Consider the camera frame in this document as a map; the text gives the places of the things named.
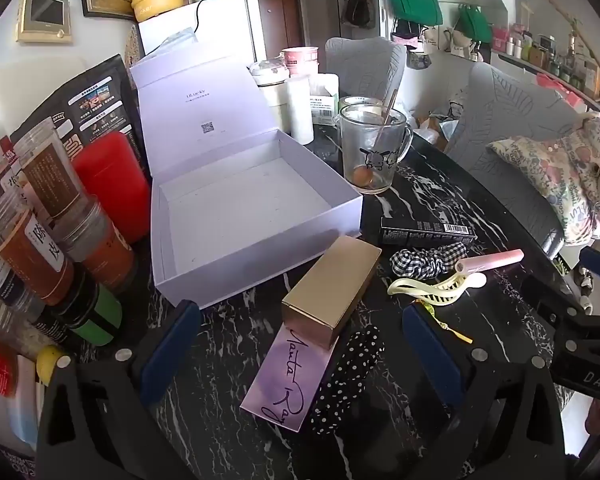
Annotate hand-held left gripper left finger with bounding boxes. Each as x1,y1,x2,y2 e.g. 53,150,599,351
35,300,201,480

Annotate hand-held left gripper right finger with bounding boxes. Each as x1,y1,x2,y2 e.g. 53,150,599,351
401,303,568,480

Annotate small yellow hair clip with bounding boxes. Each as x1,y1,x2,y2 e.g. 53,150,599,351
415,300,473,345

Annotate cream hair claw clip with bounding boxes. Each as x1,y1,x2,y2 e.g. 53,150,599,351
387,270,487,307

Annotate black polka dot headband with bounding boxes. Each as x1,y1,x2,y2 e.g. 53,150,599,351
310,325,386,436

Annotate black white gingham scrunchie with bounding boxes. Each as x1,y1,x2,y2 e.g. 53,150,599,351
390,241,468,279

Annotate pink tube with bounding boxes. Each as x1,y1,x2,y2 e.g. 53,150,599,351
454,248,525,274

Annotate pink-purple cosmetics box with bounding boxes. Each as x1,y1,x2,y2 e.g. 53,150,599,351
240,327,341,435

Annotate black slim box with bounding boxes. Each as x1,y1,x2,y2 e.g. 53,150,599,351
379,216,478,248

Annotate gold box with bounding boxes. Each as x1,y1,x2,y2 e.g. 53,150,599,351
281,235,382,352

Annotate lavender gift box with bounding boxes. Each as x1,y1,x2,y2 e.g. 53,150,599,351
129,57,365,310

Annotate black jar green label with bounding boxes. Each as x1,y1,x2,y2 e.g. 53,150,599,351
50,265,126,348

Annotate floral cushion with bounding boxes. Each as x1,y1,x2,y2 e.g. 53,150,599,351
486,112,600,246

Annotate clear jar orange contents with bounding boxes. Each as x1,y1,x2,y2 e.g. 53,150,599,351
55,195,138,291

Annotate yellow round object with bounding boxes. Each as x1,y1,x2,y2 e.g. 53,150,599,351
36,345,71,386

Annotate white plastic container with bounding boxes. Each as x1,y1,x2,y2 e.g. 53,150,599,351
5,355,43,451

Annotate grey leaf-pattern chair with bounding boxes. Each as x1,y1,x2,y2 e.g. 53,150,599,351
445,62,598,261
325,36,407,106

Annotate clear jar white label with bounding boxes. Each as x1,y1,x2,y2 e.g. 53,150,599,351
0,205,76,306

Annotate red canister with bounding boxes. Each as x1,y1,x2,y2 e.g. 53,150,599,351
71,131,152,243

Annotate pale plastic bag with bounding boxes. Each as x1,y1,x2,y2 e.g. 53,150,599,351
415,105,461,151

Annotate clear jar brown label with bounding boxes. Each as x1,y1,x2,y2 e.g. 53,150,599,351
17,116,98,241

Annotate row of bottles on shelf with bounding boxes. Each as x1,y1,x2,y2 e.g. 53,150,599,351
495,22,600,106

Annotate glass mug with cartoon dog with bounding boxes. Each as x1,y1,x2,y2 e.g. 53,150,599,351
332,104,415,196

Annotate copper spoon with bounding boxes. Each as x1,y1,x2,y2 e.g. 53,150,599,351
352,87,398,186

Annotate black oats bag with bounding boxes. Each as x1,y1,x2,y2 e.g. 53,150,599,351
10,54,153,181

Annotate tan tape roll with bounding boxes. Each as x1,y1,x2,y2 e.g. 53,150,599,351
337,95,387,117

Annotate green tote bag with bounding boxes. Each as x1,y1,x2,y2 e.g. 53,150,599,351
455,5,493,43
386,0,443,26

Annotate white carton with barcode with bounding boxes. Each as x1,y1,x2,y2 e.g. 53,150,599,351
307,72,342,126

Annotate white tumbler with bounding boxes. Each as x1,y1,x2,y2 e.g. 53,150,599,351
285,75,315,145

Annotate white pot with glass lid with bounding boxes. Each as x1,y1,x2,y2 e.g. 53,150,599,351
248,58,292,131

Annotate dark hanging bag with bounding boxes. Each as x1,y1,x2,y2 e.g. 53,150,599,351
390,20,426,53

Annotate woven straw mat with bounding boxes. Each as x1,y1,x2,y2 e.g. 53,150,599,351
124,25,146,68

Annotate clear plastic bag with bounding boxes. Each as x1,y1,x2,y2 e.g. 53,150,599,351
150,27,201,56

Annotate pink paper cups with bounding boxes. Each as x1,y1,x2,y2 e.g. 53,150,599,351
280,46,321,78

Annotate white fridge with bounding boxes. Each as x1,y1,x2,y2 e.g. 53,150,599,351
136,0,268,68

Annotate brown door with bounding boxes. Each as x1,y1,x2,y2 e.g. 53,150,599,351
240,0,306,53

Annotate beige wall panel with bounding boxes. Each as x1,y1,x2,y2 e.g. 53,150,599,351
15,0,75,43

